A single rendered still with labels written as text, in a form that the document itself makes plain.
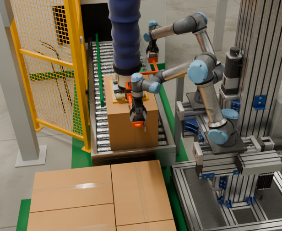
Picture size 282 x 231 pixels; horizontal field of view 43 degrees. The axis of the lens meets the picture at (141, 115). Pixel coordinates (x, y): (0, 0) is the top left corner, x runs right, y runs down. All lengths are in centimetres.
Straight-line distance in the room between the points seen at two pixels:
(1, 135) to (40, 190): 166
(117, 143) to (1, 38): 128
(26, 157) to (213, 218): 198
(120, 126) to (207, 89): 103
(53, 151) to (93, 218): 155
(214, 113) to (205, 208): 117
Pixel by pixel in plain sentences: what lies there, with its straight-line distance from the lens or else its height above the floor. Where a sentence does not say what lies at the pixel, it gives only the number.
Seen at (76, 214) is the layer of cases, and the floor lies 54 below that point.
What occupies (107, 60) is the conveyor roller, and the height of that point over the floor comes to 54.
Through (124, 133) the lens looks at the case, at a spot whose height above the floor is 74.
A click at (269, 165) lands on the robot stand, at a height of 95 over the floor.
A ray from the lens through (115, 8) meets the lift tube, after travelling 265.
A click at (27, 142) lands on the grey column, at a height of 25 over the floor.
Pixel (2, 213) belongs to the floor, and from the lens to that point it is 357.
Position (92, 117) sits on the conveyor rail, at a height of 60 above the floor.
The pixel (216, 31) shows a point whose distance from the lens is 580.
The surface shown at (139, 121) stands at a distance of 247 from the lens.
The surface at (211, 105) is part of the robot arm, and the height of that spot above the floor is 140.
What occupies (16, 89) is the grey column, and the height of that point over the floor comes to 88.
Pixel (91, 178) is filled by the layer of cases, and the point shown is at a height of 54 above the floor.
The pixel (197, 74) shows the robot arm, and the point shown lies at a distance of 202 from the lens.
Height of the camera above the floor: 259
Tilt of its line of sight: 36 degrees down
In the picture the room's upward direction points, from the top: 1 degrees counter-clockwise
